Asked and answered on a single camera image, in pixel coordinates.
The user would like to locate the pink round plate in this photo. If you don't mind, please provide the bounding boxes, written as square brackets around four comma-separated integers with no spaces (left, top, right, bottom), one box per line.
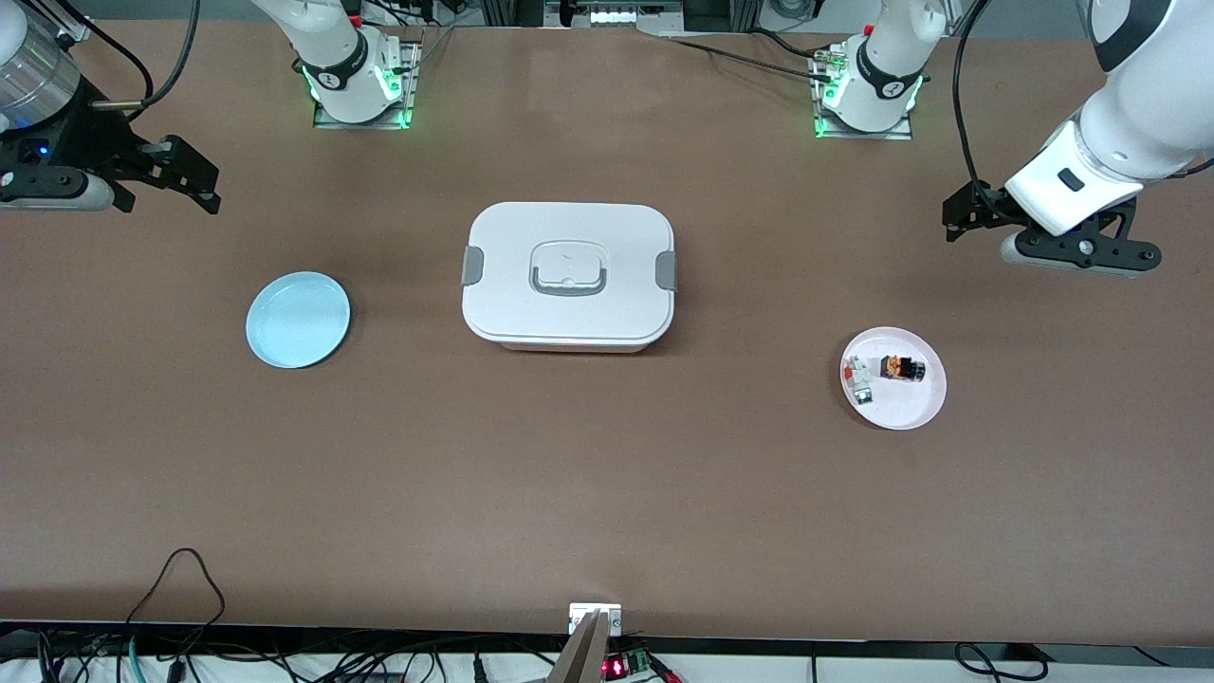
[840,326,947,431]

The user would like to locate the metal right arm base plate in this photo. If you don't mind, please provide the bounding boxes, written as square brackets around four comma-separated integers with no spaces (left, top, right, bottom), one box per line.
[313,38,423,131]

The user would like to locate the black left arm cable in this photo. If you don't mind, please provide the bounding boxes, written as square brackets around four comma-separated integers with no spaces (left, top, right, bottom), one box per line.
[953,0,992,224]

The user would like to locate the grey camera mount bar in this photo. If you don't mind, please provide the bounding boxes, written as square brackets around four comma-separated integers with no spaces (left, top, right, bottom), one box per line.
[548,610,613,683]

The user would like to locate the aluminium frame rail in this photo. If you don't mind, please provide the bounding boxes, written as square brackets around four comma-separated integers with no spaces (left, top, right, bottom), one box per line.
[479,0,760,29]

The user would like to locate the black looped cable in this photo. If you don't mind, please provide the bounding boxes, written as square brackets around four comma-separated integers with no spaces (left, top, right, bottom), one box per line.
[123,548,227,627]

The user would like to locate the white metal bracket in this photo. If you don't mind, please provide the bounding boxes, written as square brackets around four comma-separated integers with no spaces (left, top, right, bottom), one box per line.
[569,603,623,637]

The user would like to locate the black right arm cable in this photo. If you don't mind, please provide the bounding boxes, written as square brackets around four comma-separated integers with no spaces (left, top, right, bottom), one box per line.
[19,0,202,110]

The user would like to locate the black cable along table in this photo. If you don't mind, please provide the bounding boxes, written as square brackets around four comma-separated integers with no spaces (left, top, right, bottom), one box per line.
[664,34,836,84]

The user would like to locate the white lidded lunch box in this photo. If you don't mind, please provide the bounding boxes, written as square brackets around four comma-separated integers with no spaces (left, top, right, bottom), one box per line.
[462,201,678,354]

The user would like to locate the black coiled floor cable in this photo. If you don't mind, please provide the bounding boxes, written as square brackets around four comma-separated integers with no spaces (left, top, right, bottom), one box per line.
[956,643,1049,682]

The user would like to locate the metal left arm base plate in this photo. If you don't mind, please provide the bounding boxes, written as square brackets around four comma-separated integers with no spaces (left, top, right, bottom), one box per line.
[811,47,916,141]

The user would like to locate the light blue round plate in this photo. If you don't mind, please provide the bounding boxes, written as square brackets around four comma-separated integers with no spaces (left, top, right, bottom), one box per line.
[245,271,352,369]

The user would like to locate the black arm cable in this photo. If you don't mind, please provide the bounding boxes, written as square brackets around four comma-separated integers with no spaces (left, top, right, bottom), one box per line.
[19,0,202,110]
[953,0,992,224]

